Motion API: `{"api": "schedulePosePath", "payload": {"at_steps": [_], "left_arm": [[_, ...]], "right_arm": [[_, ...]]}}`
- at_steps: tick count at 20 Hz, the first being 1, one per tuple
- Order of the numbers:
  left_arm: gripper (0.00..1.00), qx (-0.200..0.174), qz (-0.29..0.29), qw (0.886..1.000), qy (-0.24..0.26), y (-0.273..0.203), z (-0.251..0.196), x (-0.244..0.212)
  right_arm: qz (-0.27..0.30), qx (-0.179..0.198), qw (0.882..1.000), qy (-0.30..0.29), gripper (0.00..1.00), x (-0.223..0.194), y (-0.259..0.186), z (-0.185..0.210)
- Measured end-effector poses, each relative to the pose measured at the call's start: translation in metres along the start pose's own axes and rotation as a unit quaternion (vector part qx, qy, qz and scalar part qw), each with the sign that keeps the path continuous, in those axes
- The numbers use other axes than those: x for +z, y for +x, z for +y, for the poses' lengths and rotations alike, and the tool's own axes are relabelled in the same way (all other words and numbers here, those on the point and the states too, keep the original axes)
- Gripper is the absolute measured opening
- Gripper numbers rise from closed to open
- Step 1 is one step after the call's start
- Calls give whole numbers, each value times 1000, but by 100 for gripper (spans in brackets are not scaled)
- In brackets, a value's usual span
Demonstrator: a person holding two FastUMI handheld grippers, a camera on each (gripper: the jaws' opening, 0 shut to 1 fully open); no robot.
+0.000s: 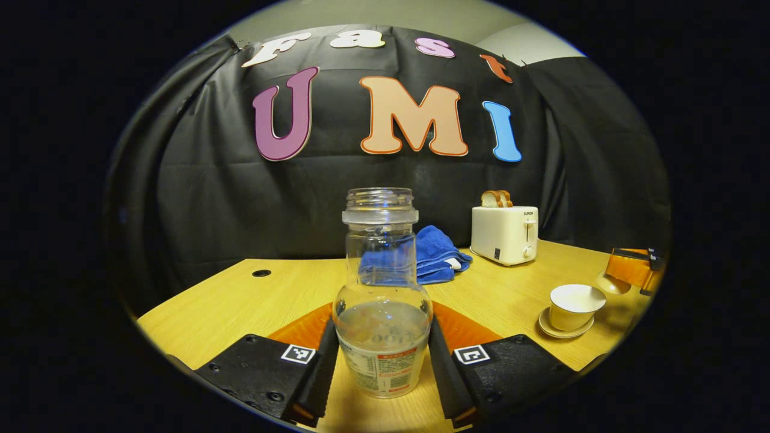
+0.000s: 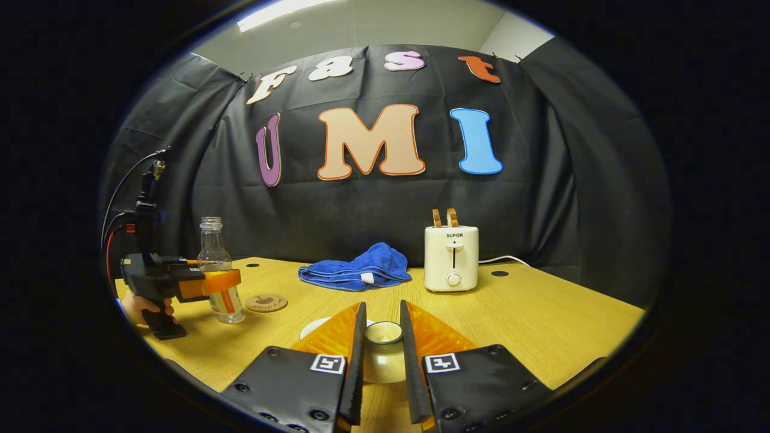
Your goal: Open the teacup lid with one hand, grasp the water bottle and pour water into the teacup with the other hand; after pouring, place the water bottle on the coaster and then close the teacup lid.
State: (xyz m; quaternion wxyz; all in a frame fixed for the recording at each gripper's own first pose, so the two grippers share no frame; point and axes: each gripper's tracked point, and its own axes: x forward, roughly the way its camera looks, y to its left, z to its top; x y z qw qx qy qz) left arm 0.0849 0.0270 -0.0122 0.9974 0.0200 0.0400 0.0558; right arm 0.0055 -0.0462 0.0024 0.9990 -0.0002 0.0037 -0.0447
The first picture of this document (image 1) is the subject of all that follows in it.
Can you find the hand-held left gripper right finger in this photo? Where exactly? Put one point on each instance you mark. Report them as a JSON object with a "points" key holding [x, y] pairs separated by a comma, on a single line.
{"points": [[445, 385]]}

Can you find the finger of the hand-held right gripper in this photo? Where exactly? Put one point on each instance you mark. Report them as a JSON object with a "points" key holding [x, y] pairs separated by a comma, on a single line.
{"points": [[631, 267]]}

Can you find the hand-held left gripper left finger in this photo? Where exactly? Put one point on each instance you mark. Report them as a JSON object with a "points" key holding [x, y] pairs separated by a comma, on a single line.
{"points": [[319, 385]]}

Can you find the white teacup lid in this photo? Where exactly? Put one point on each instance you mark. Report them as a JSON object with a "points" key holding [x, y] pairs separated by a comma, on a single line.
{"points": [[612, 284]]}

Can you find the white teacup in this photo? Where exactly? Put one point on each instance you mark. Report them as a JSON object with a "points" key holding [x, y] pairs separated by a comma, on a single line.
{"points": [[571, 310]]}

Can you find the clear water bottle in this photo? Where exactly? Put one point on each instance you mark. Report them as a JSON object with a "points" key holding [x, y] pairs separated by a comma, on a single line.
{"points": [[382, 337]]}

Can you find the white saucer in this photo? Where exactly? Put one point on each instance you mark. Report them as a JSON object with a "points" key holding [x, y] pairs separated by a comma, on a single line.
{"points": [[556, 332]]}

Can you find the blue towel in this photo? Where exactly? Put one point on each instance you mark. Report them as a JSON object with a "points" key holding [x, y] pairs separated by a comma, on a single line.
{"points": [[436, 255]]}

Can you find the white toaster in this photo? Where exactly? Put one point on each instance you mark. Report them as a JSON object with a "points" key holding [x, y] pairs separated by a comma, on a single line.
{"points": [[502, 234]]}

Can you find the bread slice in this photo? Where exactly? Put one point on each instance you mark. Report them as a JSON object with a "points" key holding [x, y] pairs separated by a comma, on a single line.
{"points": [[506, 197], [490, 199]]}

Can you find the black backdrop cloth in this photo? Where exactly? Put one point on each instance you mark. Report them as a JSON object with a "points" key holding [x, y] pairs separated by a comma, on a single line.
{"points": [[240, 198]]}

